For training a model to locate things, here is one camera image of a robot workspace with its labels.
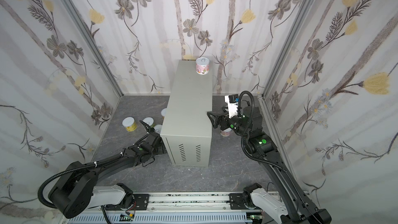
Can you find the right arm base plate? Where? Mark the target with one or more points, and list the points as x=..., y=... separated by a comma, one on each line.
x=240, y=201

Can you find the white slotted cable duct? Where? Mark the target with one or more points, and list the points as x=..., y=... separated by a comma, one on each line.
x=180, y=218

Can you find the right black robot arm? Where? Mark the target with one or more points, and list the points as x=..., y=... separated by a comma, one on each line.
x=244, y=118

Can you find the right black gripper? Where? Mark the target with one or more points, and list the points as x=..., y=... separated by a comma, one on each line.
x=221, y=121

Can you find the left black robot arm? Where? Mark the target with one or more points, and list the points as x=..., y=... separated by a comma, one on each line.
x=76, y=189

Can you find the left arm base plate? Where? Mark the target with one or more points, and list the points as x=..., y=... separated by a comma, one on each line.
x=138, y=202

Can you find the orange yellow labelled can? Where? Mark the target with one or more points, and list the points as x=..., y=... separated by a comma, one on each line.
x=163, y=112

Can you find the pink labelled can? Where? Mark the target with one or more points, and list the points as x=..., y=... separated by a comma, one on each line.
x=202, y=65

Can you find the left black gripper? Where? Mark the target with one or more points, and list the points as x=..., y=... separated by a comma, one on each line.
x=161, y=149

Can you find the grey metal cabinet counter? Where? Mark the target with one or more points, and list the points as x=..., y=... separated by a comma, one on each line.
x=186, y=129

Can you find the green white labelled can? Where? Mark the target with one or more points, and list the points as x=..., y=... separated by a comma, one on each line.
x=158, y=128

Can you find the pink white can right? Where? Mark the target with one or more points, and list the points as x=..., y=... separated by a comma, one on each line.
x=226, y=132

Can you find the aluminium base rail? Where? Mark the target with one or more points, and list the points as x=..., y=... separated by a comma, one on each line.
x=186, y=200

